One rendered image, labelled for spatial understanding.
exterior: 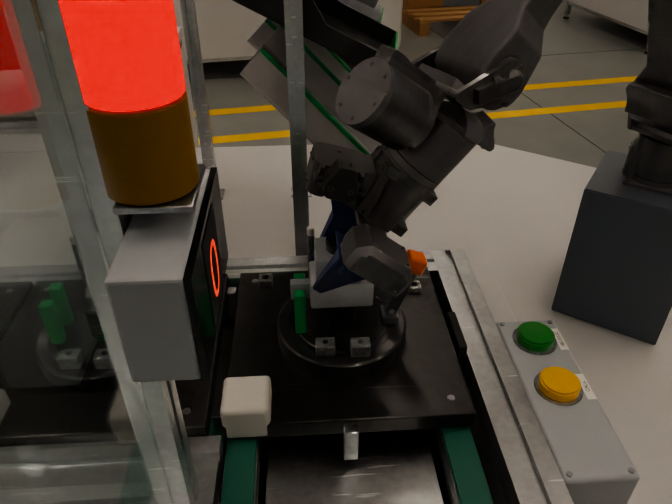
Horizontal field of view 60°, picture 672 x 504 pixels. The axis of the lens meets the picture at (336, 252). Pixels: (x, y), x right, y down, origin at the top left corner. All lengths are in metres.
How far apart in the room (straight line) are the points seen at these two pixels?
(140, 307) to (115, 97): 0.10
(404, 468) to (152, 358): 0.34
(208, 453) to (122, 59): 0.38
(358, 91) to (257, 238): 0.58
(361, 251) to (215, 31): 4.06
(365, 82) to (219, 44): 4.05
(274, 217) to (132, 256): 0.76
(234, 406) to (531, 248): 0.63
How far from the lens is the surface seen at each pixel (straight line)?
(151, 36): 0.28
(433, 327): 0.66
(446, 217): 1.08
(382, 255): 0.48
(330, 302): 0.59
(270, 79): 0.74
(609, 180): 0.83
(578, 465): 0.59
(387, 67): 0.46
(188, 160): 0.31
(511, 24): 0.52
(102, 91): 0.29
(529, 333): 0.68
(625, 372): 0.85
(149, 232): 0.33
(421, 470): 0.61
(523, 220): 1.10
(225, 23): 4.47
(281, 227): 1.03
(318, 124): 0.75
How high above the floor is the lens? 1.41
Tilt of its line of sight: 35 degrees down
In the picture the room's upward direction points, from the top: straight up
